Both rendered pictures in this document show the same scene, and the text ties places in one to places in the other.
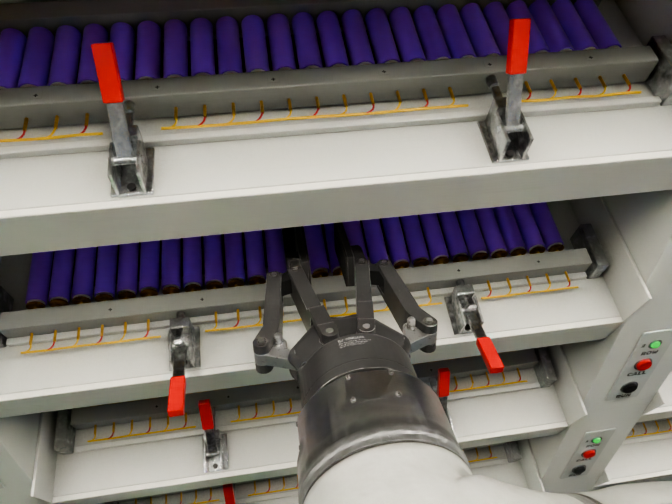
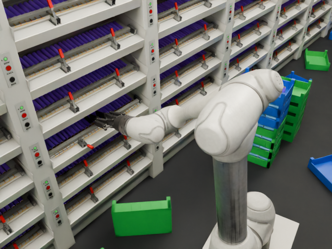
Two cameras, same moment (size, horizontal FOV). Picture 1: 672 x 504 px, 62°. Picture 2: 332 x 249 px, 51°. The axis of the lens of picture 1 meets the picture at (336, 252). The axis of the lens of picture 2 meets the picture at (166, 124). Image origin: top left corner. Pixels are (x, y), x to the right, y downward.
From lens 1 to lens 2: 124 cm
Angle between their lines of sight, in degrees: 30
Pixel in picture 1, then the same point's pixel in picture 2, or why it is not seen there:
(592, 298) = (142, 106)
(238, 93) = (81, 93)
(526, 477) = (149, 157)
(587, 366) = not seen: hidden behind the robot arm
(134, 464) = (73, 184)
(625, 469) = (167, 146)
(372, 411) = (127, 117)
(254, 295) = (89, 129)
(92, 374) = (69, 154)
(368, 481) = (132, 120)
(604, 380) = not seen: hidden behind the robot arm
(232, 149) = (85, 101)
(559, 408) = not seen: hidden behind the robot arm
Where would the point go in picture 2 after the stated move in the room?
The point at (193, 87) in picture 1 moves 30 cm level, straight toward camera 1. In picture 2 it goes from (75, 94) to (128, 115)
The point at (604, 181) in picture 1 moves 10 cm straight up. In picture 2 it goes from (135, 85) to (133, 67)
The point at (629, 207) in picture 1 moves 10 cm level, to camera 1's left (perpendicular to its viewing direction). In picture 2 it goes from (140, 88) to (124, 95)
